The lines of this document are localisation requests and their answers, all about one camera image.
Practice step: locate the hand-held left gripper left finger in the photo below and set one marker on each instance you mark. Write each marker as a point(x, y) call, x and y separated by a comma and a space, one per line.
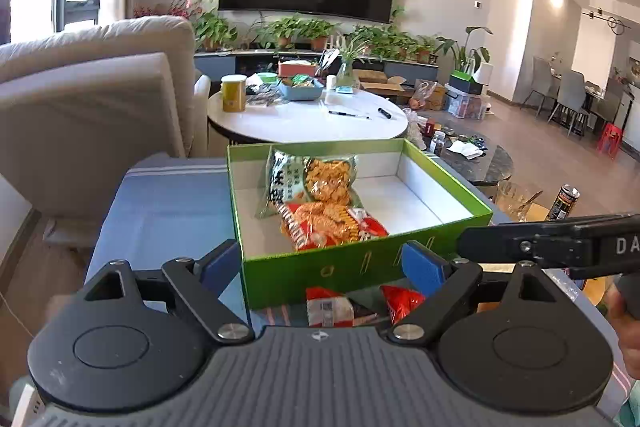
point(220, 263)

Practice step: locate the white paper tissue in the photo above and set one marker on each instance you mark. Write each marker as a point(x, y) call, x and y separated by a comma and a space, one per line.
point(467, 149)

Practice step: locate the black pen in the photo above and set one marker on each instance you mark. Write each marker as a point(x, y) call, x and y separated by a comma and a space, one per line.
point(349, 114)

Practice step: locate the red plastic stool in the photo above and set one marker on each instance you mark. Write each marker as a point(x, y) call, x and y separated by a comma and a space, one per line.
point(609, 138)

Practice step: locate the orange tissue box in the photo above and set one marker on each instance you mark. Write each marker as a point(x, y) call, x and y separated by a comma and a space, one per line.
point(295, 69)

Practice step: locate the green black box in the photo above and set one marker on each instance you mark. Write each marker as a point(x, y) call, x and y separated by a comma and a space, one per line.
point(465, 82)

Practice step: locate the dark marble round table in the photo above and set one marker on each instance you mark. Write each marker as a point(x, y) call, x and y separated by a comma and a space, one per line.
point(492, 167)

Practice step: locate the plastic bag with fruit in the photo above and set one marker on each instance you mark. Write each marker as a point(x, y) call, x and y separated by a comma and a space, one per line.
point(425, 94)

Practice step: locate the grey dining chair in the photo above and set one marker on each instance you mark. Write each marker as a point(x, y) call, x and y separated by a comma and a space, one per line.
point(570, 97)
point(539, 79)

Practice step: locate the glass vase with plant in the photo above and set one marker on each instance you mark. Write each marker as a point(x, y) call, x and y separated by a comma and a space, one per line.
point(346, 74)

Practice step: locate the yellow canister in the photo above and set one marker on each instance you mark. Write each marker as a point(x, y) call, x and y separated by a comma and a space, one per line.
point(233, 94)

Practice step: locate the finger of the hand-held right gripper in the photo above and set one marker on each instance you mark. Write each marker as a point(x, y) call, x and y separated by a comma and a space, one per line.
point(495, 241)

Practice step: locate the orange snack packet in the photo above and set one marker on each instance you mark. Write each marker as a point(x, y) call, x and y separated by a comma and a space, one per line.
point(325, 224)

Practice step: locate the black marker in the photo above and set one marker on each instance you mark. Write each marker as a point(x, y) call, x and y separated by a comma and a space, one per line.
point(385, 113)

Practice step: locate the green potted plant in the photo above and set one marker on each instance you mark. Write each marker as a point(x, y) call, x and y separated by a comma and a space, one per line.
point(425, 48)
point(212, 31)
point(318, 32)
point(286, 29)
point(382, 41)

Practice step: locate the small white cup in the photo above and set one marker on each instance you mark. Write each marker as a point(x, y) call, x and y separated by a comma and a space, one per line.
point(331, 83)

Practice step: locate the large leaf potted plant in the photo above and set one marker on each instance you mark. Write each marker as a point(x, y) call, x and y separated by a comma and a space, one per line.
point(465, 52)

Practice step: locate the open cardboard box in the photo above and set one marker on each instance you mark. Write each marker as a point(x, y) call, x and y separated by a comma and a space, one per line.
point(372, 79)

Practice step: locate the small clear bottle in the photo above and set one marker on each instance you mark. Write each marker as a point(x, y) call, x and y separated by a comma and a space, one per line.
point(438, 142)

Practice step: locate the green snack packet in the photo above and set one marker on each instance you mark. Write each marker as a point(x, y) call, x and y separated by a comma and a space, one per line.
point(281, 182)

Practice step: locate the white plastic bag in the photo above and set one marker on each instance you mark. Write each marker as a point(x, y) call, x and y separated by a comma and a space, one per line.
point(414, 129)

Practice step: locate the green cardboard box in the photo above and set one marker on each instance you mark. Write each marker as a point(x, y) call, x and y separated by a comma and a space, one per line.
point(320, 274)

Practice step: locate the clear storage box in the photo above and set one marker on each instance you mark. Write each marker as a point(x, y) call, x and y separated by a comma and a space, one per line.
point(467, 106)

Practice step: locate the white round table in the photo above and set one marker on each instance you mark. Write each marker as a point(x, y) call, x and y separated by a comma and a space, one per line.
point(310, 122)

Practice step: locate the beige armchair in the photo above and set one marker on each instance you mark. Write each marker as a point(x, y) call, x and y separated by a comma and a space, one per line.
point(90, 107)

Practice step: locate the white cylinder appliance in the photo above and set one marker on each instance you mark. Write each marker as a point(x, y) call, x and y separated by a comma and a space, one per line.
point(484, 73)

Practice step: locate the red flower plant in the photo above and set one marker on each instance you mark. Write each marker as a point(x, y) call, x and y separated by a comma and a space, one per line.
point(175, 7)

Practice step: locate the person's right hand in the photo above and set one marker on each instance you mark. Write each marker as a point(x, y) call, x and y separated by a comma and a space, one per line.
point(627, 339)

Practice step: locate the blue plastic basin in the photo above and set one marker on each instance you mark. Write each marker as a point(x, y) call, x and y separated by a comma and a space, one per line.
point(300, 92)

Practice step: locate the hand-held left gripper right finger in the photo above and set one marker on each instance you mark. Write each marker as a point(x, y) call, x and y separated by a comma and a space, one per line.
point(422, 264)

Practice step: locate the blue striped cloth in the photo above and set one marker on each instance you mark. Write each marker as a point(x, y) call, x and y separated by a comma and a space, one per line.
point(165, 207)

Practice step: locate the black drink can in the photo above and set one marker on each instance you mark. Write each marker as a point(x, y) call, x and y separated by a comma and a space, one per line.
point(564, 203)

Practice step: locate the grey television cabinet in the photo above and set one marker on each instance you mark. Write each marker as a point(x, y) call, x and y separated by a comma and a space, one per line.
point(215, 66)

